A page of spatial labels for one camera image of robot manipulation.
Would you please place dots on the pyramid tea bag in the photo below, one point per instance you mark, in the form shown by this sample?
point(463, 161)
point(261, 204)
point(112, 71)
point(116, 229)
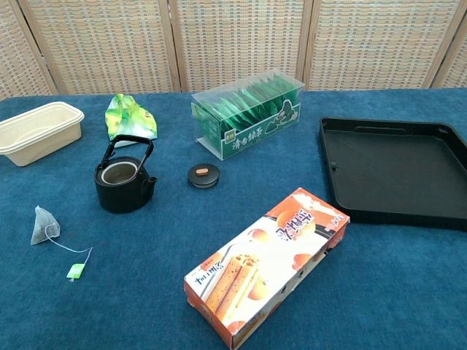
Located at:
point(44, 224)

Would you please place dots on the black square plastic tray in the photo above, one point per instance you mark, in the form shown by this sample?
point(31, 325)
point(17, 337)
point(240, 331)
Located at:
point(394, 171)

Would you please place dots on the black teapot lid, orange knob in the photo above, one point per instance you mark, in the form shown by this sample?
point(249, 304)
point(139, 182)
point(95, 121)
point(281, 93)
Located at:
point(202, 179)

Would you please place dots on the beige plastic food container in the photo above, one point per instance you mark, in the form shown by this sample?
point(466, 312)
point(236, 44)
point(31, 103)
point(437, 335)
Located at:
point(47, 144)

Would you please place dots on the orange biscuit roll box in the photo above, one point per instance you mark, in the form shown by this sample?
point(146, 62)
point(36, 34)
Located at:
point(262, 262)

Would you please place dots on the green yellow snack bag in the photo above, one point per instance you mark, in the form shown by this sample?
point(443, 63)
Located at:
point(127, 120)

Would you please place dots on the blue table cloth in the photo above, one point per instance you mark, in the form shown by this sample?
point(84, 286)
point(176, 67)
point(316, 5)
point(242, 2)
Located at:
point(146, 291)

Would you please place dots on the black cast iron teapot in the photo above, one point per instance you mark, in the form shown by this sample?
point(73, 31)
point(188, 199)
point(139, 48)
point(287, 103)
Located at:
point(124, 198)

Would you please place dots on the woven folding screen panel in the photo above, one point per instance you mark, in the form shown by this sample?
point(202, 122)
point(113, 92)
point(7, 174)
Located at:
point(376, 43)
point(456, 69)
point(102, 43)
point(14, 54)
point(237, 36)

